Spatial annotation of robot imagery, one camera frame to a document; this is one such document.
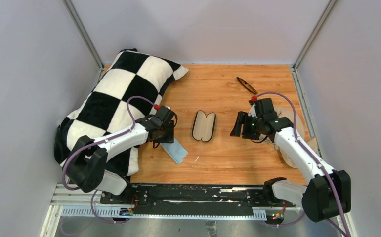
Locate aluminium frame post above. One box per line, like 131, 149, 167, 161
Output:
293, 0, 339, 70
62, 0, 104, 71

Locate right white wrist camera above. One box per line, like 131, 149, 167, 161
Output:
248, 104, 257, 118

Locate purple cable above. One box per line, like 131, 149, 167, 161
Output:
61, 95, 160, 192
251, 92, 351, 237

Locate dark folded sunglasses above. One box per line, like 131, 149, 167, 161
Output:
236, 77, 257, 95

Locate right aluminium frame post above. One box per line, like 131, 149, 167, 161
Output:
293, 0, 339, 70

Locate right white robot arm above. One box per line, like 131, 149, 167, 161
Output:
230, 97, 351, 222

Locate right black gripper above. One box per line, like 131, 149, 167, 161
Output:
230, 111, 263, 141

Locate light blue cleaning cloth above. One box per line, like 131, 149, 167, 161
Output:
161, 138, 188, 164

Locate black glasses case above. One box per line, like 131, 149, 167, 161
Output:
191, 110, 216, 142

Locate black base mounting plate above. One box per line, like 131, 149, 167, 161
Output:
98, 183, 294, 218

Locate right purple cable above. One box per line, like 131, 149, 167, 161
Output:
251, 92, 351, 237

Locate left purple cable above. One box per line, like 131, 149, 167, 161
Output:
61, 95, 160, 192

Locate beige crumpled cloth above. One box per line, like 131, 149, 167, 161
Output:
255, 105, 318, 169

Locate black white checkered pillow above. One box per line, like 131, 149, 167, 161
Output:
54, 48, 189, 165

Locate left aluminium frame post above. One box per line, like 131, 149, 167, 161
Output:
62, 0, 104, 71

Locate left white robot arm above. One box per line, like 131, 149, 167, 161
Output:
63, 106, 177, 204

